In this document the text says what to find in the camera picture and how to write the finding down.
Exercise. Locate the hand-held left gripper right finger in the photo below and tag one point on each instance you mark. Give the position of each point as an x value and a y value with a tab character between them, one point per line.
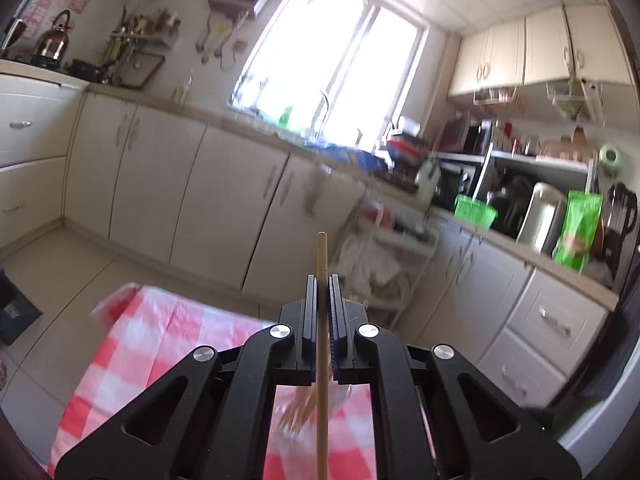
334	320

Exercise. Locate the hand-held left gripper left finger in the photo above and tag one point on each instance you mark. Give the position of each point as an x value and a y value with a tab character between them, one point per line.
311	320

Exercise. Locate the wooden chopstick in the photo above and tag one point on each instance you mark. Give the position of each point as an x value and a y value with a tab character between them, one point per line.
322	260

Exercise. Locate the clear plastic jar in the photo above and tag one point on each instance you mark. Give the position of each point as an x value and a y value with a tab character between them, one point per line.
340	395

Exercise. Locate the white utility cart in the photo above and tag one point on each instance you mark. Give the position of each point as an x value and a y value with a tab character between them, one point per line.
400	245

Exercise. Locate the red white checked tablecloth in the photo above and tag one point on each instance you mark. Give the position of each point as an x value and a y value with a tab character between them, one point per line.
150	320

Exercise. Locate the blue bag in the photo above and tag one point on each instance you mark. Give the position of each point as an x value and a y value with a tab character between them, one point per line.
350	155

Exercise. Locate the cream side base cabinet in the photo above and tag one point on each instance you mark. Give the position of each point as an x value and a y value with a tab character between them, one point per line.
500	300

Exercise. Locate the green plastic basket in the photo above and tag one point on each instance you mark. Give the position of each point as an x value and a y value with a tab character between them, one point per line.
475	212

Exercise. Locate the stack of red containers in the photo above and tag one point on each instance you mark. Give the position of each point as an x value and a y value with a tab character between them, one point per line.
405	150

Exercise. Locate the green bottle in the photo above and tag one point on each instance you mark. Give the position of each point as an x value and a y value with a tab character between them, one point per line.
286	117

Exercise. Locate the cream base cabinet run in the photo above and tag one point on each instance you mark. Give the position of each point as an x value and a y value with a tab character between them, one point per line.
150	185

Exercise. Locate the black appliance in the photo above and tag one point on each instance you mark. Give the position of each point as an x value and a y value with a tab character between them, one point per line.
510	200

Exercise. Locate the chrome faucet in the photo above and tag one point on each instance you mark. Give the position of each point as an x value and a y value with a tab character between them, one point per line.
326	105

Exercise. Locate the silver appliance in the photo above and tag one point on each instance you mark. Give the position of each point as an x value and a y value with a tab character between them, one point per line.
540	215

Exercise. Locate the metal counter shelf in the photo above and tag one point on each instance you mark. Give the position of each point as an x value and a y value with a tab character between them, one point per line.
525	157

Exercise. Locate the kitchen window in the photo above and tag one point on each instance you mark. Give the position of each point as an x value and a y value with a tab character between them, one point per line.
300	60

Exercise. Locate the clear bottle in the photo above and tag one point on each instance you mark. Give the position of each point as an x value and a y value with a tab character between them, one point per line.
182	91

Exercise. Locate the green packet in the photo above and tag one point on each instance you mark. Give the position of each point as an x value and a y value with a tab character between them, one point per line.
580	220

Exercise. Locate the dark floor bin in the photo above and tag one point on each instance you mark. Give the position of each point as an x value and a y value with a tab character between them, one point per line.
17	310

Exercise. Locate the black jug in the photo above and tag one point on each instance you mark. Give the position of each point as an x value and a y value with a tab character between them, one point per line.
620	210

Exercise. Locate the green round container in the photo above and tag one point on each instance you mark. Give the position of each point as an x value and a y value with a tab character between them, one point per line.
610	157

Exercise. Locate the cream drawer cabinet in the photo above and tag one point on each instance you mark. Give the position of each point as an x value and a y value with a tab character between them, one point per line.
30	145

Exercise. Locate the dark pan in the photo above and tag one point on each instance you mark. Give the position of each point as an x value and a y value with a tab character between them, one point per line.
85	67

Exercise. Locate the cream upper cabinet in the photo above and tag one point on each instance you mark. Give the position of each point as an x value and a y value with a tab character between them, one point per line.
545	45

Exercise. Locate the steel kettle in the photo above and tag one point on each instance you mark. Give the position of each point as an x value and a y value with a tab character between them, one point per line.
52	42

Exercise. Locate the wall utensil rack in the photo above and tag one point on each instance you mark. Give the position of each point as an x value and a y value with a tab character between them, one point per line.
145	35

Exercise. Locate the red wall poster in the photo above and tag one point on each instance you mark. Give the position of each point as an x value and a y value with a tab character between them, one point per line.
40	10

